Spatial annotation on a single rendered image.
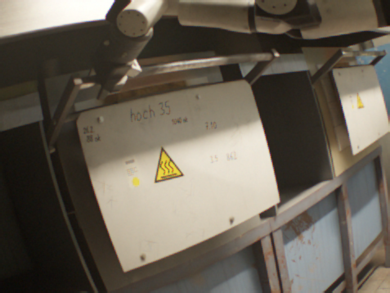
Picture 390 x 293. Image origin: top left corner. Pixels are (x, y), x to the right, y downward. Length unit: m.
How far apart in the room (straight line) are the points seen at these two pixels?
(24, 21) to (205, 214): 0.74
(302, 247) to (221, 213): 0.70
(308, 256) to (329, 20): 1.36
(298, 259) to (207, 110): 0.85
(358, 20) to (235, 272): 1.10
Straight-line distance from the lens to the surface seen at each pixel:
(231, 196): 1.30
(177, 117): 1.22
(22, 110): 1.12
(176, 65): 1.11
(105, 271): 1.20
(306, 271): 1.93
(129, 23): 0.80
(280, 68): 1.76
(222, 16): 0.76
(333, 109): 2.08
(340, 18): 0.73
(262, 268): 1.63
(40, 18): 0.89
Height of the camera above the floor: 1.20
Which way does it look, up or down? level
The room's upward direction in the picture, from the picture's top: 16 degrees counter-clockwise
